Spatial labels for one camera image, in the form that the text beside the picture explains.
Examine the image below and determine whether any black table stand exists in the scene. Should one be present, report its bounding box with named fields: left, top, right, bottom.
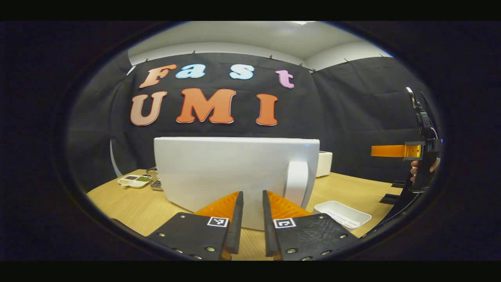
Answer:
left=379, top=179, right=407, bottom=205

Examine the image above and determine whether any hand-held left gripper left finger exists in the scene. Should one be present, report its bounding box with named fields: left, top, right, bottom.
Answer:
left=147, top=191, right=244, bottom=261

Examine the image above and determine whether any white divided seasoning plate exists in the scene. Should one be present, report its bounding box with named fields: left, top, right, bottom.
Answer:
left=117, top=175, right=150, bottom=189

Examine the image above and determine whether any black backdrop cloth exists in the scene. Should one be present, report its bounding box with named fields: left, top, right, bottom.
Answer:
left=67, top=51, right=441, bottom=192

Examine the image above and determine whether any white microwave oven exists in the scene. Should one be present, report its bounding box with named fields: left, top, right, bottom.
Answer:
left=154, top=137, right=320, bottom=231

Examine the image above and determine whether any white toaster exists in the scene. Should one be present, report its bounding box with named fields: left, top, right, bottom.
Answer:
left=316, top=152, right=333, bottom=177

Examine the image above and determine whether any small metal mesh holder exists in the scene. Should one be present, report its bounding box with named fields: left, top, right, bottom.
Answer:
left=147, top=167, right=164, bottom=191

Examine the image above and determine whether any white rectangular tray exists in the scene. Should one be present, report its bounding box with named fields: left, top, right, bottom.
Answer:
left=313, top=201, right=371, bottom=229

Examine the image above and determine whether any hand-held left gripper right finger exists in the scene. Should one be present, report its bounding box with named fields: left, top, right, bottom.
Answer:
left=262, top=190, right=359, bottom=261

